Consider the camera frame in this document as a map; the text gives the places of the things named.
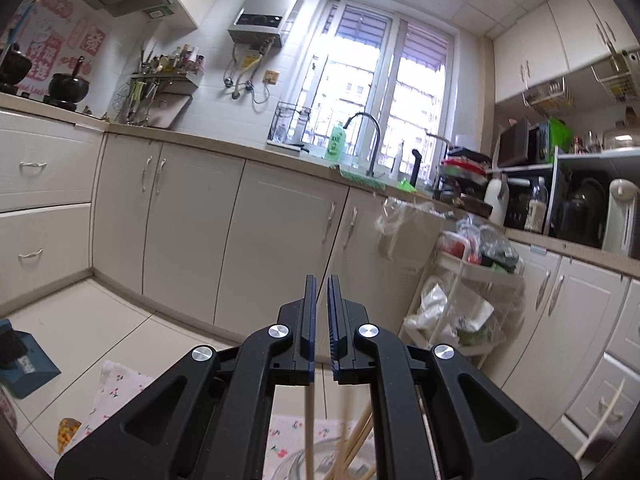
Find blue dustpan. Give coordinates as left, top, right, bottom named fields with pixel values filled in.
left=0, top=317, right=62, bottom=400

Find white framed window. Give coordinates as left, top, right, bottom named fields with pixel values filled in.
left=300, top=0, right=458, bottom=181

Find cream two-drawer base cabinet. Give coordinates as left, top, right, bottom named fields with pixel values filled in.
left=0, top=107, right=108, bottom=306

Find white cutting board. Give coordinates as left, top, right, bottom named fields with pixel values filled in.
left=147, top=94, right=193, bottom=128

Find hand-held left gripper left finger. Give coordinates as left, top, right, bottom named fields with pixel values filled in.
left=54, top=274, right=318, bottom=480

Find white counter shelf rack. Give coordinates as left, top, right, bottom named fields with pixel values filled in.
left=492, top=147, right=640, bottom=238

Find row of condiment bottles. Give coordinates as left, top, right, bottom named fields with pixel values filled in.
left=142, top=44, right=206, bottom=73

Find blue mop pole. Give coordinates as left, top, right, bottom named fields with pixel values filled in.
left=5, top=0, right=47, bottom=48

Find silver gas water heater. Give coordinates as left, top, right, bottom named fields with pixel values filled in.
left=227, top=0, right=307, bottom=50

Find black dustpan brush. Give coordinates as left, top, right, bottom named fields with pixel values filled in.
left=0, top=319, right=27, bottom=367

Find curved metal faucet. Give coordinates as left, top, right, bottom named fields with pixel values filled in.
left=342, top=112, right=383, bottom=178

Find black bowl in plastic bag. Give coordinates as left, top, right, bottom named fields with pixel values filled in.
left=457, top=212, right=521, bottom=272

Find cream panelled base cabinets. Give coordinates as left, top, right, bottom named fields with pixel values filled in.
left=480, top=237, right=640, bottom=456

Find cream panelled wall cabinets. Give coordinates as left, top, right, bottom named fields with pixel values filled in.
left=492, top=0, right=640, bottom=106

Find black microwave oven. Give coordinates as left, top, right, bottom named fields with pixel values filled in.
left=499, top=119, right=553, bottom=167

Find green dish cloth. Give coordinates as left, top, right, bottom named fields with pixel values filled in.
left=339, top=164, right=388, bottom=192

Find bunch of wooden chopsticks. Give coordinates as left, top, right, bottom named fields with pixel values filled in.
left=320, top=400, right=376, bottom=480

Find bag of green vegetables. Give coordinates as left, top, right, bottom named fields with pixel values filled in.
left=455, top=322, right=493, bottom=348

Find white tiered trolley cart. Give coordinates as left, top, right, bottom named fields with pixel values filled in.
left=400, top=247, right=526, bottom=366

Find yellow patterned slipper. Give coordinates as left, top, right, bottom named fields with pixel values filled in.
left=59, top=417, right=83, bottom=456

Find clear hanging plastic bag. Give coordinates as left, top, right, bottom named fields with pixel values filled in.
left=375, top=197, right=453, bottom=271

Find pink wall stickers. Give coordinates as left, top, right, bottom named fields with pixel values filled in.
left=20, top=0, right=103, bottom=96

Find black electric kettle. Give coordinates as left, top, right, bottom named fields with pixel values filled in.
left=555, top=175, right=608, bottom=246

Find green plastic bag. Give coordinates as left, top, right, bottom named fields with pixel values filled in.
left=547, top=117, right=573, bottom=153

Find red lidded food container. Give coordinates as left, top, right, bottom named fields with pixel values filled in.
left=439, top=232, right=482, bottom=264

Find black wok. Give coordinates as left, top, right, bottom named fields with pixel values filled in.
left=0, top=42, right=33, bottom=95
left=47, top=57, right=93, bottom=108

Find clear plastic bottle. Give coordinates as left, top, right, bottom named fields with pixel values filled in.
left=526, top=177, right=548, bottom=233

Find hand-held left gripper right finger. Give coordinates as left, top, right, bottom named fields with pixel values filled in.
left=326, top=275, right=583, bottom=480

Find metal wall spice rack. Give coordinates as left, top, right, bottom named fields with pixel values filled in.
left=129, top=42, right=206, bottom=96

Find cream double-door base cabinets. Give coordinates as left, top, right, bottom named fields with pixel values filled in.
left=92, top=132, right=441, bottom=341

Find white thermos jug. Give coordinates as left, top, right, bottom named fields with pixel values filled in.
left=484, top=177, right=510, bottom=226

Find long wooden chopstick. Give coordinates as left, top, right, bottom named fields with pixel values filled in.
left=575, top=377, right=626, bottom=461
left=304, top=382, right=317, bottom=480

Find beige kitchen countertop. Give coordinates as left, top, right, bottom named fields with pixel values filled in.
left=0, top=92, right=640, bottom=281

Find hanging kitchen utensils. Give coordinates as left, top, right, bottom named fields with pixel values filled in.
left=117, top=82, right=161, bottom=126

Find black wire dish rack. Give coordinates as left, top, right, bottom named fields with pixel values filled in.
left=266, top=101, right=312, bottom=148

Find white hanging wire basket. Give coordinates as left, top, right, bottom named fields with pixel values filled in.
left=591, top=50, right=640, bottom=103
left=522, top=80, right=576, bottom=116

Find water heater hoses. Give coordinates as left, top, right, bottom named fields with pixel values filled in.
left=221, top=42, right=275, bottom=106

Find white electric water boiler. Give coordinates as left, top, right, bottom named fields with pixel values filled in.
left=602, top=179, right=640, bottom=255

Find clear glass jar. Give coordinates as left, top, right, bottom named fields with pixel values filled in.
left=272, top=435, right=382, bottom=480

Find white plastic shopping bags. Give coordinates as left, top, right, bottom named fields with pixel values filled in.
left=405, top=282, right=496, bottom=346

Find green dish soap bottle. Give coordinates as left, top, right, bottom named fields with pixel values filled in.
left=327, top=121, right=347, bottom=157

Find stack of pots and pans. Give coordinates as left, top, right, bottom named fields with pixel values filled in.
left=432, top=145, right=493, bottom=216

